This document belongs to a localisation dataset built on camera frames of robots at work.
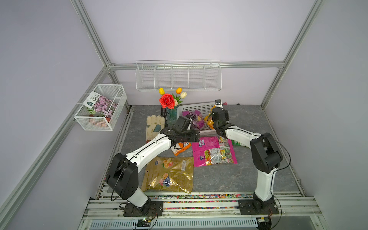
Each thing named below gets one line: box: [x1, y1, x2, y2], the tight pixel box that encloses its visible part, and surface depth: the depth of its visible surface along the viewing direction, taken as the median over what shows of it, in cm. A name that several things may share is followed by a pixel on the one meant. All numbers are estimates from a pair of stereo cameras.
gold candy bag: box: [140, 156, 195, 195], surface depth 83 cm
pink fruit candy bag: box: [191, 136, 238, 168], surface depth 92 cm
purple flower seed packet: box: [82, 91, 118, 118], surface depth 75 cm
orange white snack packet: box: [170, 141, 192, 157], surface depth 98 cm
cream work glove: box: [145, 115, 166, 142], surface depth 111 cm
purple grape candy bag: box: [182, 110, 205, 129], surface depth 107 cm
